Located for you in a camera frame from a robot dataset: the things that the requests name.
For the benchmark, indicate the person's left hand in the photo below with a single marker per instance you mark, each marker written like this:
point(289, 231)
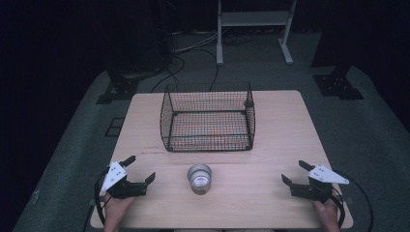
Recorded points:
point(116, 211)

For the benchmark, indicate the black floor frame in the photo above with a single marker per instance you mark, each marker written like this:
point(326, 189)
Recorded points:
point(115, 127)

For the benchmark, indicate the white metal stand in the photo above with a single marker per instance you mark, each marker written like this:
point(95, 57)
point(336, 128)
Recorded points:
point(254, 19)

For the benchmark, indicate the metal cup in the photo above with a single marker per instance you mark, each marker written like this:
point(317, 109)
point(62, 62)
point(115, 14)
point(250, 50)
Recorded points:
point(199, 179)

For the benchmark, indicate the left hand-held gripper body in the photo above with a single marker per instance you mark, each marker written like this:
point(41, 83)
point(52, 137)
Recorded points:
point(117, 182)

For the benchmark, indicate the black stand base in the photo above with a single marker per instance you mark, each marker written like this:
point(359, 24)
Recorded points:
point(336, 85)
point(120, 87)

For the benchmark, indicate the person's right hand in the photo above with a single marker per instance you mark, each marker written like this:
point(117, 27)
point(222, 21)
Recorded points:
point(328, 215)

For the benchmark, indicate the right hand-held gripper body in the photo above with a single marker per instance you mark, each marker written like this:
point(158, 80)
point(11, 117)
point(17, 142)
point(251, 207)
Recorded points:
point(317, 183)

